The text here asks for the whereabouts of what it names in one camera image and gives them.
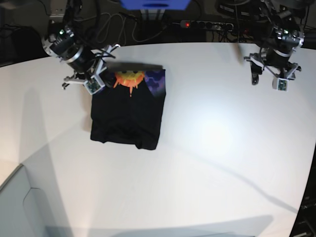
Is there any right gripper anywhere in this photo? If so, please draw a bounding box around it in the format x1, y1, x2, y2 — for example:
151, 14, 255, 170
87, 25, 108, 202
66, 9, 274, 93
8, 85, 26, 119
62, 44, 121, 95

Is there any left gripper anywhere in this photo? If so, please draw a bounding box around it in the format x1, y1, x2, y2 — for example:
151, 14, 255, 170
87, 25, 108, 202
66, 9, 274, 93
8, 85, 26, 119
243, 49, 302, 91

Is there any grey coiled cable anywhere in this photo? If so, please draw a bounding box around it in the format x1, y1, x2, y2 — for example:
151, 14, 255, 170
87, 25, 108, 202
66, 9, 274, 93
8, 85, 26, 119
95, 12, 163, 44

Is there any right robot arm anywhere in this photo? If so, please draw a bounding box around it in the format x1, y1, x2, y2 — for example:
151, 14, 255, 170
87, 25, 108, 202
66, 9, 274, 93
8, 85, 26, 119
42, 0, 120, 95

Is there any black T-shirt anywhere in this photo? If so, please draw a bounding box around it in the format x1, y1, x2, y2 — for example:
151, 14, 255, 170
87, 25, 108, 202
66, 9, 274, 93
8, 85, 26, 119
90, 62, 166, 150

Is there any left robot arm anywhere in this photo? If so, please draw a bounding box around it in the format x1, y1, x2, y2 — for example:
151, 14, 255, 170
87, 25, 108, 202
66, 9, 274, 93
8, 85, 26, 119
244, 0, 315, 91

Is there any white power strip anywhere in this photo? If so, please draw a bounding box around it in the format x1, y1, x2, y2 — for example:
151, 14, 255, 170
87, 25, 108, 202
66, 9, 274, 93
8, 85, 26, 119
180, 20, 234, 32

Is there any blue plastic box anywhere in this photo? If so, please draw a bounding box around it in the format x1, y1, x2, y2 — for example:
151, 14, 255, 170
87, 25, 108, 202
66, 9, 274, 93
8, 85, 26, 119
120, 0, 190, 10

